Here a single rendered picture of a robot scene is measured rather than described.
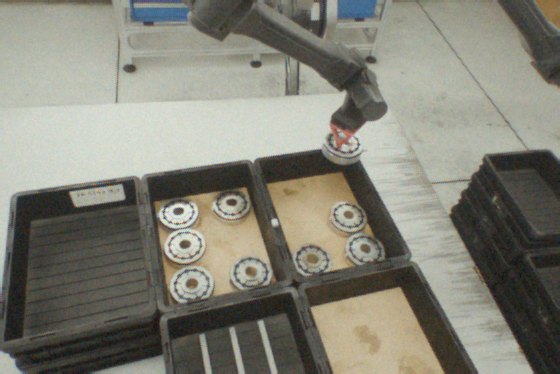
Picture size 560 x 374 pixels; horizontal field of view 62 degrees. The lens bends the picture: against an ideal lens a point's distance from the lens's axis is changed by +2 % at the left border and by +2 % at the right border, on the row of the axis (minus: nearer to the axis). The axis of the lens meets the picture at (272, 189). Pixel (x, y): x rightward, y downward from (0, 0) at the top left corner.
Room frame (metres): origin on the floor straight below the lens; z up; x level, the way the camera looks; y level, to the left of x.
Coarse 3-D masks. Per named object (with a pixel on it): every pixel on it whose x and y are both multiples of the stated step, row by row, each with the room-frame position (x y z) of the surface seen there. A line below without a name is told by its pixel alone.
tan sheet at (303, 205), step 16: (320, 176) 0.95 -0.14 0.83; (336, 176) 0.96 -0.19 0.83; (272, 192) 0.86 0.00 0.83; (288, 192) 0.87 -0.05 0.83; (304, 192) 0.88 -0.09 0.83; (320, 192) 0.88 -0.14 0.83; (336, 192) 0.89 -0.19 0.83; (288, 208) 0.81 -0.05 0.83; (304, 208) 0.82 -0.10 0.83; (320, 208) 0.82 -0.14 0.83; (288, 224) 0.75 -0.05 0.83; (304, 224) 0.76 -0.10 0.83; (320, 224) 0.77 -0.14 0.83; (288, 240) 0.70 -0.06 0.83; (304, 240) 0.71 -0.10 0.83; (320, 240) 0.71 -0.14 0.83; (336, 240) 0.72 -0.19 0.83; (336, 256) 0.67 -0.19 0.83
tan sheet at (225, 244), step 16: (208, 208) 0.77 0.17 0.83; (208, 224) 0.72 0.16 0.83; (224, 224) 0.73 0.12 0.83; (240, 224) 0.73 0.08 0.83; (256, 224) 0.74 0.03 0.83; (160, 240) 0.65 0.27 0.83; (208, 240) 0.67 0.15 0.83; (224, 240) 0.68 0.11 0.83; (240, 240) 0.68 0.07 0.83; (256, 240) 0.69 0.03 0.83; (208, 256) 0.62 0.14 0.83; (224, 256) 0.63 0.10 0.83; (240, 256) 0.63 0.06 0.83; (224, 272) 0.58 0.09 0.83; (272, 272) 0.60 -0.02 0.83; (192, 288) 0.53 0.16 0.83; (224, 288) 0.54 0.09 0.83
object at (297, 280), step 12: (276, 156) 0.91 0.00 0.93; (288, 156) 0.91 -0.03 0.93; (300, 156) 0.93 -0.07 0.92; (360, 168) 0.90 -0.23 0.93; (264, 180) 0.81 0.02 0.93; (264, 192) 0.77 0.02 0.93; (372, 192) 0.82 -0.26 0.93; (384, 204) 0.78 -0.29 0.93; (276, 216) 0.70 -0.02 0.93; (276, 228) 0.66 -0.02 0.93; (396, 228) 0.71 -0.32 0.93; (408, 252) 0.64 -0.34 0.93; (288, 264) 0.57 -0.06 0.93; (360, 264) 0.59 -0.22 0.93; (372, 264) 0.59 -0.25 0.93; (384, 264) 0.60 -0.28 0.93; (312, 276) 0.54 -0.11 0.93; (324, 276) 0.55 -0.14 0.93
